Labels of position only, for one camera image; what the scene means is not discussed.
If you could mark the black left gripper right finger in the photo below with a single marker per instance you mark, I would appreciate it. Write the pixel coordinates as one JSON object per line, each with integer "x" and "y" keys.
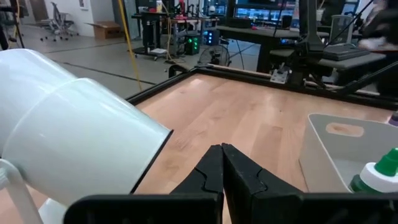
{"x": 248, "y": 202}

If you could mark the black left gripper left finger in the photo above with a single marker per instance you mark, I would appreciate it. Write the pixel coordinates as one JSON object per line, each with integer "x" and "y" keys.
{"x": 199, "y": 205}

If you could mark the grey plastic storage bin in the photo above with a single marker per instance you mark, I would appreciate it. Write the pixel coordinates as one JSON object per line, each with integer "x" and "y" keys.
{"x": 317, "y": 155}

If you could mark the large green-capped dye bottle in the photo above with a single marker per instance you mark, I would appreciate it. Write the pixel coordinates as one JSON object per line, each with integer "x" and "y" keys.
{"x": 379, "y": 177}

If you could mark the black floor fan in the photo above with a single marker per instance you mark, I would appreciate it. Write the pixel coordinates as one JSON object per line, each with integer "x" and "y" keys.
{"x": 214, "y": 57}

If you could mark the computer tower with green lights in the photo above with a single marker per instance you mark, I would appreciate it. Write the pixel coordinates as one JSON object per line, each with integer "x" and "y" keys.
{"x": 192, "y": 45}

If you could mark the black office desk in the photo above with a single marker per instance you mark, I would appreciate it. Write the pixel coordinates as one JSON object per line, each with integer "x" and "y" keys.
{"x": 248, "y": 32}

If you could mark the grey desk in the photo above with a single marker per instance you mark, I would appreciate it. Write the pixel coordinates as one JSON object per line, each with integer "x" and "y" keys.
{"x": 357, "y": 63}

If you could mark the computer monitors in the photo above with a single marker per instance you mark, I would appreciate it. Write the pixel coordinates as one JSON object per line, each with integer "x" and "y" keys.
{"x": 264, "y": 14}

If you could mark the cardboard box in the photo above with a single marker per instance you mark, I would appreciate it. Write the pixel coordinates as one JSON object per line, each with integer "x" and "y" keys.
{"x": 105, "y": 31}

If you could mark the person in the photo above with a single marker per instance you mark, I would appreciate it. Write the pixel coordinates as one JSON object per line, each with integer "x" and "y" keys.
{"x": 382, "y": 25}

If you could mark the grey office chair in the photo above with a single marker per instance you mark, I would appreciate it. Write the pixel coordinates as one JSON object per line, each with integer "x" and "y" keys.
{"x": 57, "y": 18}

